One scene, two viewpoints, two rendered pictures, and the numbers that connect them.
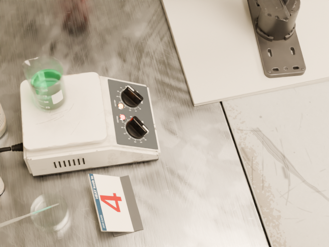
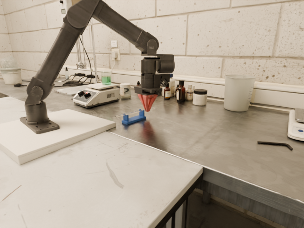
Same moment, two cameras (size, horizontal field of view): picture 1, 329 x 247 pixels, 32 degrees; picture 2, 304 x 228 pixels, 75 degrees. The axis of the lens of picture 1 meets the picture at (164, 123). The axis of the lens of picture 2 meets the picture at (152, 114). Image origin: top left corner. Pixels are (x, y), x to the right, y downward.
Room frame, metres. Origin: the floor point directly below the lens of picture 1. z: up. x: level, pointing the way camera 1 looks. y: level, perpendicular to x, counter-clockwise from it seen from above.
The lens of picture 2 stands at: (1.41, -0.23, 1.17)
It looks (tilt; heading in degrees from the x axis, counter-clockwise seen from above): 18 degrees down; 145
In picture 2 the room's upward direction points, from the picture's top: straight up
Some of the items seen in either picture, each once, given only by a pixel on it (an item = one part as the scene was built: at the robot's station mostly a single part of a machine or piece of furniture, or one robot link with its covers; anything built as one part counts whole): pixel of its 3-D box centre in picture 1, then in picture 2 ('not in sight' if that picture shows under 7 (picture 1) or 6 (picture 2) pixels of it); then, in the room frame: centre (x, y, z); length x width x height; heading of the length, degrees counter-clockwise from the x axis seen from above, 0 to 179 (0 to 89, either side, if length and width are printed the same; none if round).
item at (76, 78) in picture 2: not in sight; (83, 78); (-0.32, 0.28, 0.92); 0.40 x 0.06 x 0.04; 17
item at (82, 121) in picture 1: (62, 110); (102, 85); (0.42, 0.15, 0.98); 0.12 x 0.12 x 0.01; 13
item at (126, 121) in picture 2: not in sight; (134, 116); (0.78, 0.13, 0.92); 0.10 x 0.03 x 0.04; 99
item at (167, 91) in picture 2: not in sight; (167, 91); (0.58, 0.46, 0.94); 0.04 x 0.04 x 0.09
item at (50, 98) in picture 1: (45, 84); (106, 77); (0.44, 0.17, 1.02); 0.06 x 0.05 x 0.08; 71
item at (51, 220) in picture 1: (49, 212); not in sight; (0.29, 0.16, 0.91); 0.06 x 0.06 x 0.02
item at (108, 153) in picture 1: (83, 122); (98, 94); (0.43, 0.12, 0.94); 0.22 x 0.13 x 0.08; 103
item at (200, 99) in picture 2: not in sight; (200, 97); (0.76, 0.52, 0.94); 0.07 x 0.07 x 0.07
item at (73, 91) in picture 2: not in sight; (82, 88); (0.05, 0.15, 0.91); 0.30 x 0.20 x 0.01; 107
